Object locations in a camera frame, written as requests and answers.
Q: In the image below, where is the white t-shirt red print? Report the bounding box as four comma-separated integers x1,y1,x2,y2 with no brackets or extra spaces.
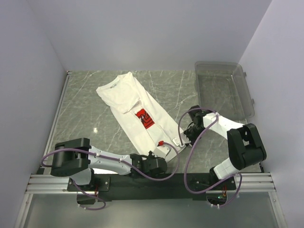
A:
96,72,185,161

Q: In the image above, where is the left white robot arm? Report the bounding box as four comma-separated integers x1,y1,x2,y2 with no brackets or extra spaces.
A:
50,138,167,191

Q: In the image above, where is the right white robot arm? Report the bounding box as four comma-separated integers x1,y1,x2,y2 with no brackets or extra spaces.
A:
180,105,267,190

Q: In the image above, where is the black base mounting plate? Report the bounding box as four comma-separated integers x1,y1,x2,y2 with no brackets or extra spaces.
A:
76,173,237,205

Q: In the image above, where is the clear plastic bin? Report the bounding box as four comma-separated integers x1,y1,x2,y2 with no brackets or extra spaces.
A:
195,61,255,121

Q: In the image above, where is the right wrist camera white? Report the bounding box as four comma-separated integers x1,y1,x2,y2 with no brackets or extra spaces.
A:
172,133,191,147

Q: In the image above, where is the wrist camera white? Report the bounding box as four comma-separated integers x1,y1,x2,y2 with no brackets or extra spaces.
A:
172,133,191,147
153,141,171,159

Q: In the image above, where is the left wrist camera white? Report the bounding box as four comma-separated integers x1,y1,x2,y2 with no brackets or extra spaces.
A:
153,141,171,159

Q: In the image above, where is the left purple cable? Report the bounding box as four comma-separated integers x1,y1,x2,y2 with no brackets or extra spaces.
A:
41,142,180,211

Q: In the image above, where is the aluminium frame rail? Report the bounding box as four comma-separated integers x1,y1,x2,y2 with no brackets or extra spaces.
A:
15,70,287,228

